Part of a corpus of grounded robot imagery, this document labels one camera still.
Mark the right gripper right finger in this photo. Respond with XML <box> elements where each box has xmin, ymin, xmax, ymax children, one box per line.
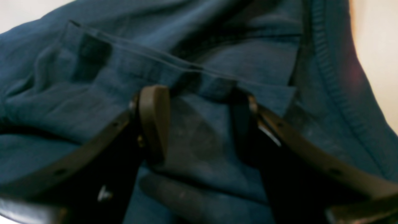
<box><xmin>230</xmin><ymin>90</ymin><xmax>397</xmax><ymax>224</ymax></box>

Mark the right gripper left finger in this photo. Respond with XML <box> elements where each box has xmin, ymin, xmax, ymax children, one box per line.
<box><xmin>1</xmin><ymin>86</ymin><xmax>170</xmax><ymax>224</ymax></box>

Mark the dark blue t-shirt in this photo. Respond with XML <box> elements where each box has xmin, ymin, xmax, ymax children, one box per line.
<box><xmin>1</xmin><ymin>0</ymin><xmax>397</xmax><ymax>224</ymax></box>

